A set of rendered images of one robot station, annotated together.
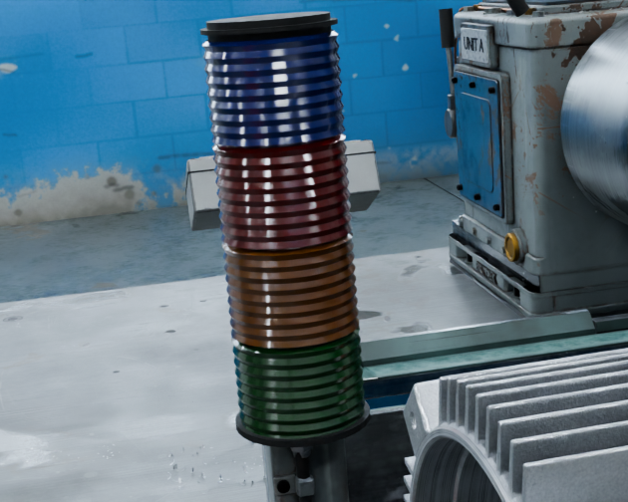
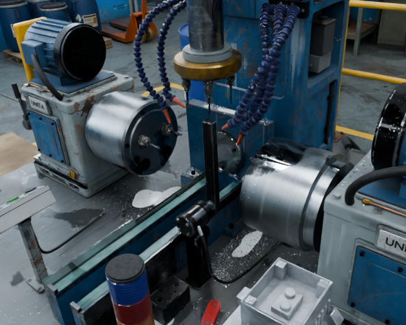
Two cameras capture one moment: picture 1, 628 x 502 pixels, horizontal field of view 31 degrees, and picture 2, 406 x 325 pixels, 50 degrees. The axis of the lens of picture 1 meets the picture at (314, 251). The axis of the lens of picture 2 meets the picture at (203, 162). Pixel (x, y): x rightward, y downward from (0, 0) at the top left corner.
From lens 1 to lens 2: 0.50 m
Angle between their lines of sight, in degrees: 39
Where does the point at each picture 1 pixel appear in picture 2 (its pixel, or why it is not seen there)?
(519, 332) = (117, 234)
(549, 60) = (77, 116)
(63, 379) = not seen: outside the picture
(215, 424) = (6, 289)
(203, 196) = not seen: outside the picture
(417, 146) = not seen: outside the picture
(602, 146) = (109, 151)
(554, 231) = (88, 168)
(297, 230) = (145, 315)
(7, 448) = not seen: outside the picture
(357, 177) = (48, 200)
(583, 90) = (96, 130)
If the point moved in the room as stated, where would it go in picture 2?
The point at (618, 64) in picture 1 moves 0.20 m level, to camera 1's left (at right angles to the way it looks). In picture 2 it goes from (109, 124) to (46, 147)
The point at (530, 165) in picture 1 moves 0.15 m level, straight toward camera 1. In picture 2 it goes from (76, 149) to (89, 169)
